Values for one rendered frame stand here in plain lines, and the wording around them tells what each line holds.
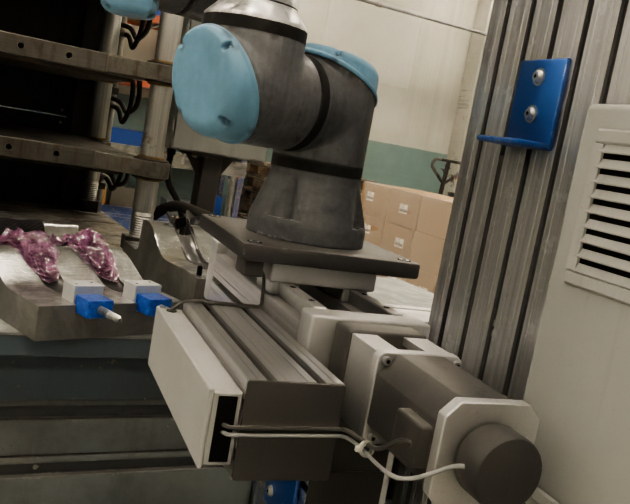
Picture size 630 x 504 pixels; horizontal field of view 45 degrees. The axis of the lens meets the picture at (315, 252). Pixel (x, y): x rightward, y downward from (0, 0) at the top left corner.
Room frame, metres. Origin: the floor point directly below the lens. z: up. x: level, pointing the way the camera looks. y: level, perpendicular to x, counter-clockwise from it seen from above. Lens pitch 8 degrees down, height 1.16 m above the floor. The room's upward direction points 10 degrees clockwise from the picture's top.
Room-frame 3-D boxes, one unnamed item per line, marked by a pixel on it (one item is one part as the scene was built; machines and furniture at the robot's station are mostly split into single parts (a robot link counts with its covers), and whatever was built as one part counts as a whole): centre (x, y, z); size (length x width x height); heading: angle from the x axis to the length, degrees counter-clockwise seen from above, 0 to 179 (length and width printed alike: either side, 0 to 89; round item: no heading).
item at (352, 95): (0.97, 0.02, 1.20); 0.13 x 0.12 x 0.14; 138
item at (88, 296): (1.14, 0.31, 0.86); 0.13 x 0.05 x 0.05; 47
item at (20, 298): (1.36, 0.48, 0.86); 0.50 x 0.26 x 0.11; 47
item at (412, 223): (5.90, -0.84, 0.47); 1.22 x 0.80 x 0.94; 30
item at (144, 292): (1.22, 0.24, 0.86); 0.13 x 0.05 x 0.05; 47
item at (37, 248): (1.36, 0.47, 0.90); 0.26 x 0.18 x 0.08; 47
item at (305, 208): (0.98, 0.02, 1.09); 0.15 x 0.15 x 0.10
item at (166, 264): (1.61, 0.21, 0.87); 0.50 x 0.26 x 0.14; 29
